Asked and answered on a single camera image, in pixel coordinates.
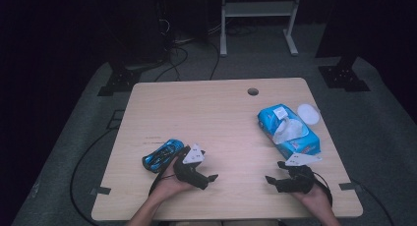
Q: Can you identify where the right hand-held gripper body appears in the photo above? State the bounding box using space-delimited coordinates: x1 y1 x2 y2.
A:
276 152 323 195

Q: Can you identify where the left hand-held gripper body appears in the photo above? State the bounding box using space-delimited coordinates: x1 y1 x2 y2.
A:
172 142 211 191

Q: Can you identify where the blue toy car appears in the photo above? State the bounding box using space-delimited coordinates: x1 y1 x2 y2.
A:
142 139 185 174

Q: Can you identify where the white wet wipe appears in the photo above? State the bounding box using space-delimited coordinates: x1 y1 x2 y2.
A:
271 118 309 145

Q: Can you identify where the blue wet wipe pack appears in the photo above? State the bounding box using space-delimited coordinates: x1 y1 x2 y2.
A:
257 103 322 160

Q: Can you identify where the person's right hand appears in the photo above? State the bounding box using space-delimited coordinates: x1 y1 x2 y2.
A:
291 183 329 217

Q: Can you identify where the person's left hand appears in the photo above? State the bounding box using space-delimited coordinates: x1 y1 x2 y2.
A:
151 159 197 204

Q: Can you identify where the black tape strip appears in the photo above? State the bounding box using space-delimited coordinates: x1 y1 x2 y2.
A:
89 186 112 197
338 182 363 192

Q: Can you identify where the black stand base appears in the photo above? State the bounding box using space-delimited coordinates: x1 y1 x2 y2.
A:
96 67 143 97
318 55 372 92

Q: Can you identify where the black equipment case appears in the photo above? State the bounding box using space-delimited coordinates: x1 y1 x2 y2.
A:
107 0 171 68

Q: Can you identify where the right hand-held gripper cable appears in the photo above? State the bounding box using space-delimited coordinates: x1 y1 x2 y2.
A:
312 171 333 207

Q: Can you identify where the hand-held gripper cable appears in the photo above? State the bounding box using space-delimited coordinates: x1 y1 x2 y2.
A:
312 171 333 207
149 168 177 198

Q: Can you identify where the left hand-held gripper cable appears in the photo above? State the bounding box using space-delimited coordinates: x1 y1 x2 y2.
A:
149 168 177 198

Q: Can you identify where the black floor cable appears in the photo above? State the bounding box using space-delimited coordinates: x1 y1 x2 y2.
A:
153 45 190 83
69 127 120 226
350 178 395 226
208 40 221 82

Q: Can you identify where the white metal stand frame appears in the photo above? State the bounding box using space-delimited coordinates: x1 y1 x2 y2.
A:
219 0 303 58

